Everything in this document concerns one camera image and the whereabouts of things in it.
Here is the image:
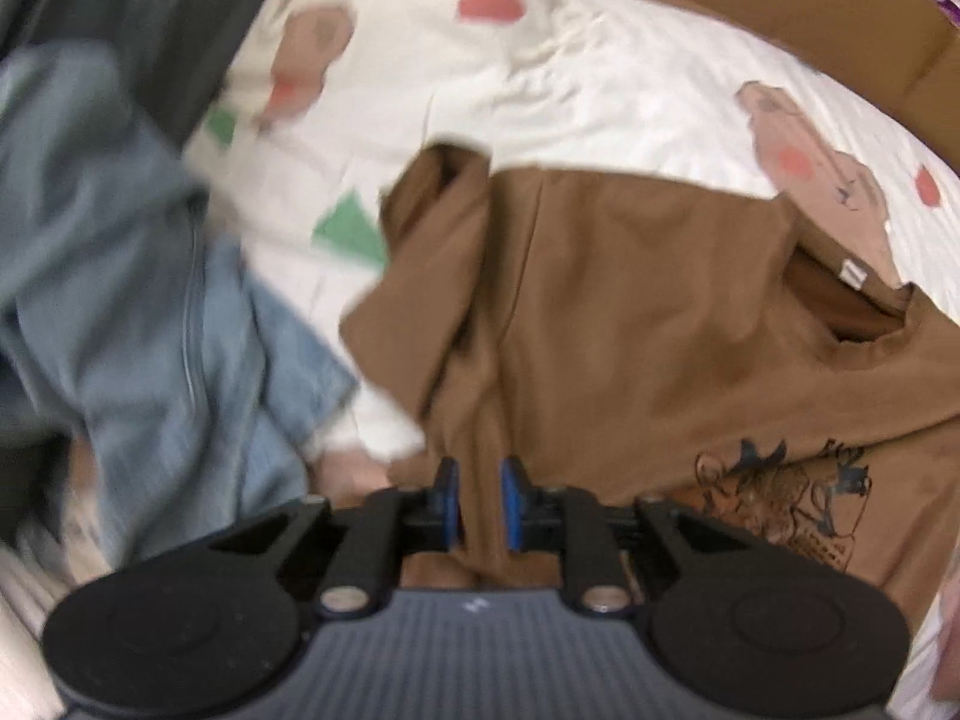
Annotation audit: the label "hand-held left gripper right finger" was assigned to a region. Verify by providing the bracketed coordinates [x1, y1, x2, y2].
[501, 456, 758, 620]

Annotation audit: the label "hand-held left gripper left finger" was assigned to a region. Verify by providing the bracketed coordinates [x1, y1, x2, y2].
[204, 456, 460, 620]

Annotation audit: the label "brown printed t-shirt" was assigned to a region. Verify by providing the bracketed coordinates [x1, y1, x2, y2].
[339, 144, 960, 620]

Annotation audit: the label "blue denim jeans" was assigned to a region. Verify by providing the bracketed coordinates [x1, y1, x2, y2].
[0, 41, 359, 586]

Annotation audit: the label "white bear print blanket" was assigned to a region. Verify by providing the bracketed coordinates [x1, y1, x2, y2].
[184, 0, 960, 720]

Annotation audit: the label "brown cardboard box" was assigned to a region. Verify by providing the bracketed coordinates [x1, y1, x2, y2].
[540, 0, 960, 166]

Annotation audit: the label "dark grey quilt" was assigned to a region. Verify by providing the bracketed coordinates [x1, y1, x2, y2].
[0, 0, 301, 155]

